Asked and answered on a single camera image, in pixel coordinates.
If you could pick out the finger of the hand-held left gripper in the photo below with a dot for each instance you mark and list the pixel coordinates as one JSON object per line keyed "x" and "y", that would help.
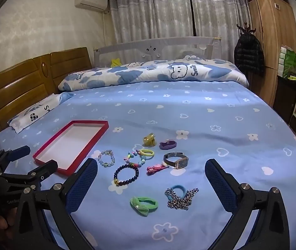
{"x": 46, "y": 168}
{"x": 20, "y": 152}

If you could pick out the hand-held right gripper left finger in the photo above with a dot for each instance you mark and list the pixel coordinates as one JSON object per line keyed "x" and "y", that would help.
{"x": 81, "y": 185}

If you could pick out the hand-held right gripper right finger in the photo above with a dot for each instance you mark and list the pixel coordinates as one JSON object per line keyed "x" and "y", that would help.
{"x": 219, "y": 185}

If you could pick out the red jewelry tray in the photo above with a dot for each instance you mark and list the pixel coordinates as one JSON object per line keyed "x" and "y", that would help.
{"x": 70, "y": 145}

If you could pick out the square wrist watch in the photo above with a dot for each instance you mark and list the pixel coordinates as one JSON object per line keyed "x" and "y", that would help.
{"x": 181, "y": 162}

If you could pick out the purple hair clip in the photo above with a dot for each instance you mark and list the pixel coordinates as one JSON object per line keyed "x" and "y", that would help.
{"x": 167, "y": 144}

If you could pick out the pink hair clip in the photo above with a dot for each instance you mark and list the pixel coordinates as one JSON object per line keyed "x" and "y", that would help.
{"x": 155, "y": 168}

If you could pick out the yellow hair clip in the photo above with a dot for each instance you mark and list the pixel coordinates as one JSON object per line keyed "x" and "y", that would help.
{"x": 149, "y": 140}

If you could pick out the white printed pillow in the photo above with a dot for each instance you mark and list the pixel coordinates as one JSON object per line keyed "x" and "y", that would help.
{"x": 38, "y": 112}

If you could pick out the wooden headboard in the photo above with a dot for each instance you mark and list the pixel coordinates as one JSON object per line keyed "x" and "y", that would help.
{"x": 18, "y": 83}

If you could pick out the blue flower bed sheet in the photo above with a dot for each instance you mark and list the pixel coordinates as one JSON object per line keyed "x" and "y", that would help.
{"x": 189, "y": 114}

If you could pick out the dark wooden cabinet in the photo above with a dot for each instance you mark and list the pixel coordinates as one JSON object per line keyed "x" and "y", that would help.
{"x": 283, "y": 96}

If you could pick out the yellow plush toy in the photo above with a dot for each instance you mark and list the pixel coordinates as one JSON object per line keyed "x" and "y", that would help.
{"x": 116, "y": 62}

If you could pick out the blue cloud print duvet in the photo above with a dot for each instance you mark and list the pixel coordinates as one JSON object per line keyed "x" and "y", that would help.
{"x": 150, "y": 74}

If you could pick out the black puffer jacket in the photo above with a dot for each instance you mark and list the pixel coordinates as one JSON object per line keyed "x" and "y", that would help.
{"x": 249, "y": 54}

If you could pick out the stack of green boxes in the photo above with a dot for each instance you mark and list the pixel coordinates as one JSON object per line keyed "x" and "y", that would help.
{"x": 288, "y": 60}

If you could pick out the dark coat rack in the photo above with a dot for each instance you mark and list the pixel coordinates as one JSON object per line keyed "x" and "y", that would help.
{"x": 245, "y": 28}

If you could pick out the white air conditioner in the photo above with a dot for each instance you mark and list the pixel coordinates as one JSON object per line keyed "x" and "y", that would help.
{"x": 90, "y": 1}

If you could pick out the wooden wardrobe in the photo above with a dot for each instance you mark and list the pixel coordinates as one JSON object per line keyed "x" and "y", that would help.
{"x": 273, "y": 26}

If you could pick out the grey patterned curtain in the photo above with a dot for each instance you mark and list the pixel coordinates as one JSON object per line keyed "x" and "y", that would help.
{"x": 218, "y": 13}
{"x": 150, "y": 15}

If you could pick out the grey bed guard rail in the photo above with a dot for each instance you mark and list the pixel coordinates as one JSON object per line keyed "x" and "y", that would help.
{"x": 163, "y": 48}

